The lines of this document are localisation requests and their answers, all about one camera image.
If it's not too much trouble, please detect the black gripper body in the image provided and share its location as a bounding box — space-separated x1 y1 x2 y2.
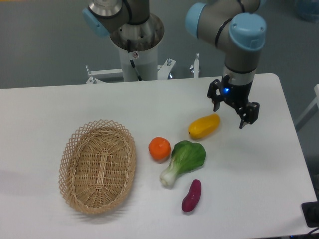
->
220 75 252 108

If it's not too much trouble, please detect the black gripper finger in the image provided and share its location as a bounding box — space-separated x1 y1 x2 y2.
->
235 102 260 129
207 79 224 112

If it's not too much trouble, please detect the yellow mango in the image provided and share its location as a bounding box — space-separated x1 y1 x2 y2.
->
188 114 220 139

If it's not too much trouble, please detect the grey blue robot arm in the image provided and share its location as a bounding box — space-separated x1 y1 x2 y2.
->
82 0 267 127

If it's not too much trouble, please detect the green bok choy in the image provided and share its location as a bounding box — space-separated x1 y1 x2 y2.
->
159 140 206 188

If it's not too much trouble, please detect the white furniture leg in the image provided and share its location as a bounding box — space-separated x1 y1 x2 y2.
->
295 84 319 132

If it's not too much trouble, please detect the orange tangerine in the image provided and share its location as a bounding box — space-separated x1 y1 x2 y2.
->
148 137 171 161

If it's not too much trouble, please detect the purple sweet potato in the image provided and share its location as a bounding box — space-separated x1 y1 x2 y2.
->
181 179 202 213

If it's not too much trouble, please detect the black device at edge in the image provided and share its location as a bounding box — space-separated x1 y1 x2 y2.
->
301 201 319 228

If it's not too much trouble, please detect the woven wicker basket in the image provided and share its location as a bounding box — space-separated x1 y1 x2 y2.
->
59 119 136 214

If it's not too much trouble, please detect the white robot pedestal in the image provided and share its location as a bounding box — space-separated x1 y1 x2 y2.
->
109 12 165 82

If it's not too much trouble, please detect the black cable on pedestal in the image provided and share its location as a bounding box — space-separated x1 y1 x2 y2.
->
127 39 143 82

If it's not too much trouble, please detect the white metal base frame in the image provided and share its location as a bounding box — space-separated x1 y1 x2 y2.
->
86 53 201 84

